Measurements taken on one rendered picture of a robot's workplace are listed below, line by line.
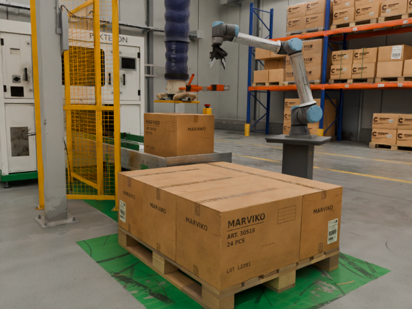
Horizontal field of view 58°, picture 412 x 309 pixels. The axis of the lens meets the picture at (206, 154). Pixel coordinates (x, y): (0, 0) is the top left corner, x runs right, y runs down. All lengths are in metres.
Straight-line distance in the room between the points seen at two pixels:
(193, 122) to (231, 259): 1.62
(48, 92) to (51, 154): 0.52
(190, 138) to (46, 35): 1.44
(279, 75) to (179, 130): 8.71
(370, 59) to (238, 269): 8.78
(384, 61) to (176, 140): 7.62
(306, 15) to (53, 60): 8.86
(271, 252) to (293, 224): 0.21
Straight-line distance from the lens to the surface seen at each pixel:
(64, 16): 3.44
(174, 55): 3.46
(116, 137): 3.66
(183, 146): 3.20
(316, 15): 11.20
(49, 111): 3.39
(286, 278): 2.28
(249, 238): 1.97
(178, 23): 3.50
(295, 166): 3.48
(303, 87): 3.34
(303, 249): 2.33
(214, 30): 3.09
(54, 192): 3.47
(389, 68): 10.06
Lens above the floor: 1.05
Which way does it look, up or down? 8 degrees down
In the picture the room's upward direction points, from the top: 1 degrees clockwise
